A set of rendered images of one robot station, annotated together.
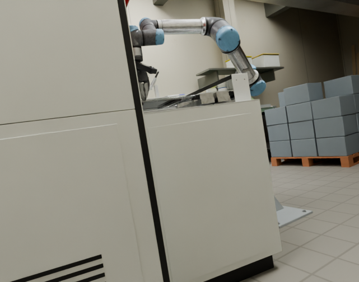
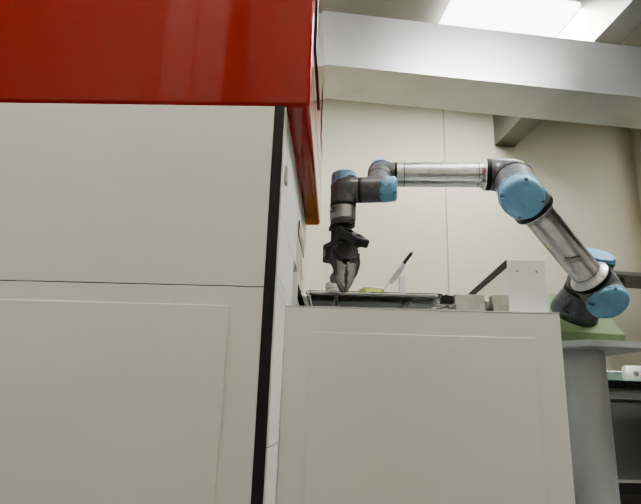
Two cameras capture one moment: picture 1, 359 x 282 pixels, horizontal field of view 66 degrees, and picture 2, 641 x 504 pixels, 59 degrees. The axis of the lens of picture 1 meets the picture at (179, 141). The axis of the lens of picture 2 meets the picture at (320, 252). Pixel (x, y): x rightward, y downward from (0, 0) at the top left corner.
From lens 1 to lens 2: 0.45 m
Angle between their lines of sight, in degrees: 29
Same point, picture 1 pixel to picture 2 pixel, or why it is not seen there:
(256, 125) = (545, 365)
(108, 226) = (175, 471)
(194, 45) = (576, 223)
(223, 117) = (465, 336)
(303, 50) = not seen: outside the picture
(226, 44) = (516, 206)
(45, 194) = (102, 391)
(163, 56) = (503, 239)
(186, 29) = (448, 178)
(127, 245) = not seen: outside the picture
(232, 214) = not seen: outside the picture
